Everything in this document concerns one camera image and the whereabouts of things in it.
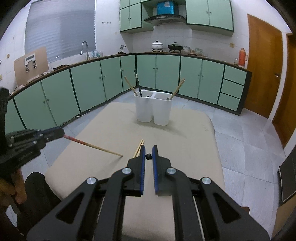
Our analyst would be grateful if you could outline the red-ended chopstick one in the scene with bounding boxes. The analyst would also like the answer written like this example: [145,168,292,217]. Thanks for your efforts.
[63,135,123,157]

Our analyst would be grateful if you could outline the red-ended chopstick two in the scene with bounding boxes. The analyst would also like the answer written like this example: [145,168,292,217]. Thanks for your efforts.
[133,139,144,158]

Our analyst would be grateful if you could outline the black metal spoon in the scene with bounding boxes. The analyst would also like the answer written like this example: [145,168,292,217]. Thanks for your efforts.
[134,70,142,97]

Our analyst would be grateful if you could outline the wooden chopstick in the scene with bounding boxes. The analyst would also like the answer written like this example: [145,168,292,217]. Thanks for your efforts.
[124,76,138,96]
[169,78,185,100]

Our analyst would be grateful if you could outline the green lower kitchen cabinets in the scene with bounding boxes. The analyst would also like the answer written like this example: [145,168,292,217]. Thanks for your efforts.
[5,53,252,133]

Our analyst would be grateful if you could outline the person's left hand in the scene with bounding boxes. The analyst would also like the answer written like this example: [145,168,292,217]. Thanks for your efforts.
[1,169,27,207]

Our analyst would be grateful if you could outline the cardboard sheet with packaging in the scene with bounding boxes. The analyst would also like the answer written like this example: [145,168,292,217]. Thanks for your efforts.
[14,47,49,87]

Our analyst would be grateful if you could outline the chrome sink faucet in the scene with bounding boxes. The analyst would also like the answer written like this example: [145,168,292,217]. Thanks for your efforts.
[80,41,91,61]

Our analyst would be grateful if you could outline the black framed board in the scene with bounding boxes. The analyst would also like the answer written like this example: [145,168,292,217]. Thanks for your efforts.
[278,152,296,206]

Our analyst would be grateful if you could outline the white double utensil holder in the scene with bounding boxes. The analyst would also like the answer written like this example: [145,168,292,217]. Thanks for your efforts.
[134,90,172,126]

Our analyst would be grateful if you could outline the window blind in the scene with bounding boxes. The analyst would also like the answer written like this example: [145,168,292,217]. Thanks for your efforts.
[25,1,95,62]

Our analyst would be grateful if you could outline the wooden door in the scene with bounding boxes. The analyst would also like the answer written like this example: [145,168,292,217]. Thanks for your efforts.
[244,15,283,118]
[273,34,295,147]

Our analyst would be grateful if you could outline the white cooking pot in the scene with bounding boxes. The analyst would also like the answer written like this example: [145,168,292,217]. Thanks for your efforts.
[152,40,163,52]

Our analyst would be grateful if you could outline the black wok pan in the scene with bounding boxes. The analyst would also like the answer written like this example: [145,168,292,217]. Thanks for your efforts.
[168,42,184,53]

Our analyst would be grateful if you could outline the range hood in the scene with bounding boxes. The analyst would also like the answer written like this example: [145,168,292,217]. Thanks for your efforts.
[144,14,187,26]

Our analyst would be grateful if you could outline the orange thermos flask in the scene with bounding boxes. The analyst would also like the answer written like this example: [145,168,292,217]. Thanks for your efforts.
[238,47,248,67]

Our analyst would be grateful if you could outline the blue box on hood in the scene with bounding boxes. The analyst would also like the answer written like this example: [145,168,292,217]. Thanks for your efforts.
[157,1,179,15]

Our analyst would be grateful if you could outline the green upper cabinets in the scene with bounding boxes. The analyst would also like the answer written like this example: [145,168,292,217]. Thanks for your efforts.
[119,0,234,37]

